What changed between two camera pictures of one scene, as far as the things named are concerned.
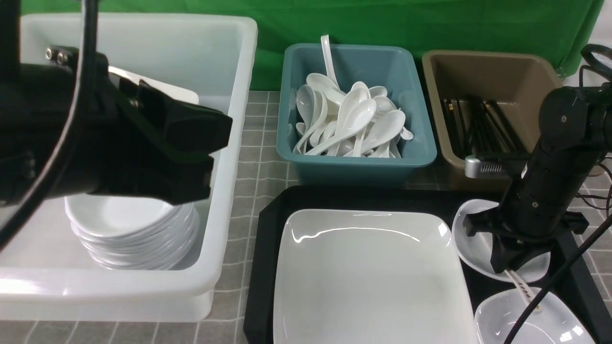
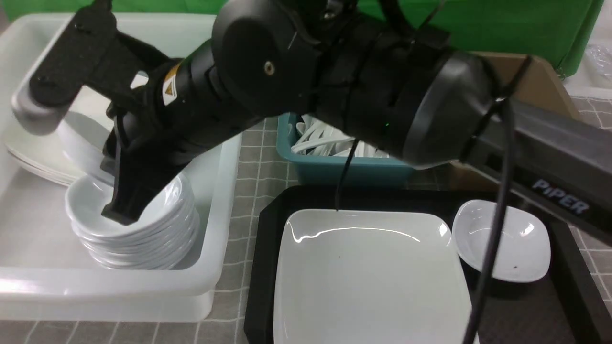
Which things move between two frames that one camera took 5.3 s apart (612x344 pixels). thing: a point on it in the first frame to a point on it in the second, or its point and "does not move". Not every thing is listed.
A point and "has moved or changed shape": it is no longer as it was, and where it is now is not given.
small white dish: x=477 y=250 does not move
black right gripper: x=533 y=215 to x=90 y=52
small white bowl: x=558 y=320 has moved or changed shape
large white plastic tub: x=205 y=62 does not move
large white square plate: x=360 y=276 does not move
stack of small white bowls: x=130 y=233 does not move
